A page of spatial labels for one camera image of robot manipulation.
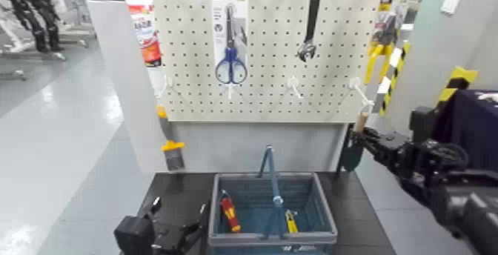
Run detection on teal crate handle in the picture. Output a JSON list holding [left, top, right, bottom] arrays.
[[257, 145, 290, 241]]

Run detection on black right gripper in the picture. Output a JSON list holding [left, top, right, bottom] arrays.
[[361, 127, 434, 185]]

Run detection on white wall plate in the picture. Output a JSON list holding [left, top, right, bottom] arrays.
[[440, 0, 463, 16]]

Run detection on short yellow black hazard post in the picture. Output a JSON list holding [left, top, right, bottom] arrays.
[[434, 66, 479, 111]]

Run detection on black adjustable wrench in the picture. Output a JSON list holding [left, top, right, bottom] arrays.
[[295, 0, 322, 63]]

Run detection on black humanoid robot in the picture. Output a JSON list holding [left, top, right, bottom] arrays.
[[0, 0, 65, 53]]

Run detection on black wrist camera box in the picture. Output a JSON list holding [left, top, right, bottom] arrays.
[[113, 215, 156, 255], [409, 106, 439, 145]]

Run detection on tall yellow black hazard post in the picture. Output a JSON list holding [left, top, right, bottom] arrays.
[[378, 40, 412, 117]]

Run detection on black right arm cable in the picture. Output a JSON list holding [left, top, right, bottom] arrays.
[[431, 141, 470, 172]]

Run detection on black stand post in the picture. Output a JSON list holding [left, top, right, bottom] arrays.
[[334, 123, 353, 180]]

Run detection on red yellow screwdriver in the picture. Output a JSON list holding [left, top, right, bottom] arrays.
[[219, 189, 242, 234]]

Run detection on blue handled scissors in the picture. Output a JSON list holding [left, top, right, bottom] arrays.
[[214, 5, 249, 86]]

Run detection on dark navy cloth cover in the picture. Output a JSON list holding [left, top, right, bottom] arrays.
[[434, 89, 498, 172]]

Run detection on yellow handled pliers in package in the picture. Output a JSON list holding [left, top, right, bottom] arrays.
[[363, 0, 401, 87]]

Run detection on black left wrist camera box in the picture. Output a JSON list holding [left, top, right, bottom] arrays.
[[113, 215, 156, 255]]

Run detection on yellow handled small tool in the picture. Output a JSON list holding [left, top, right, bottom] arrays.
[[285, 208, 299, 234]]

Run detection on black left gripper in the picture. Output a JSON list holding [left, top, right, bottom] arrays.
[[145, 196, 208, 255]]

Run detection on orange grey paint brush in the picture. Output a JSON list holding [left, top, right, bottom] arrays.
[[155, 105, 187, 171]]

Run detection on teal crate with grey rim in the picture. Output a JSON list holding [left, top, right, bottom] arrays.
[[207, 171, 339, 255]]

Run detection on beige pegboard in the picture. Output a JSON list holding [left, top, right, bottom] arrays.
[[149, 0, 399, 124]]

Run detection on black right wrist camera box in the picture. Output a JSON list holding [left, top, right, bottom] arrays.
[[409, 106, 439, 145]]

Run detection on red white sealant tube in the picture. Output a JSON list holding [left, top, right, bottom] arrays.
[[123, 0, 163, 68]]

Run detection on white scissors package card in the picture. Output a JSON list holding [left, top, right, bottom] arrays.
[[210, 0, 250, 91]]

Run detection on grey display stand panel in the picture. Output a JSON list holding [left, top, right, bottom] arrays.
[[87, 0, 351, 174]]

